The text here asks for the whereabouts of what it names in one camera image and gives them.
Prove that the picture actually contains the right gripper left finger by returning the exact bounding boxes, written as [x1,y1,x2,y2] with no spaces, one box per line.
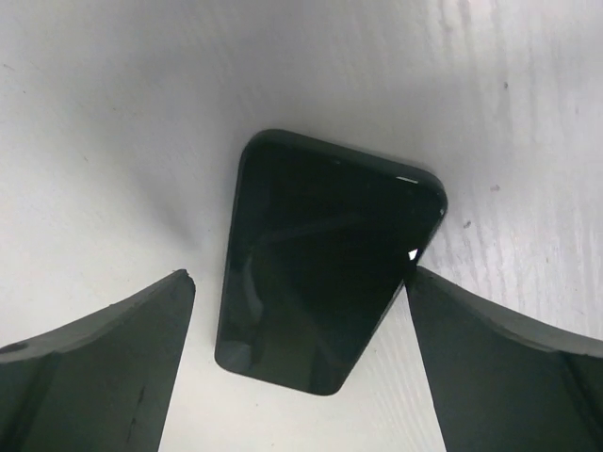
[1,269,195,451]

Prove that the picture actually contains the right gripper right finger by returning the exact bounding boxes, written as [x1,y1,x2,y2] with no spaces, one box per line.
[407,267,602,451]

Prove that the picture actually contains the black phone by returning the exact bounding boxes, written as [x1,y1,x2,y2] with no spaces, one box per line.
[214,129,448,396]

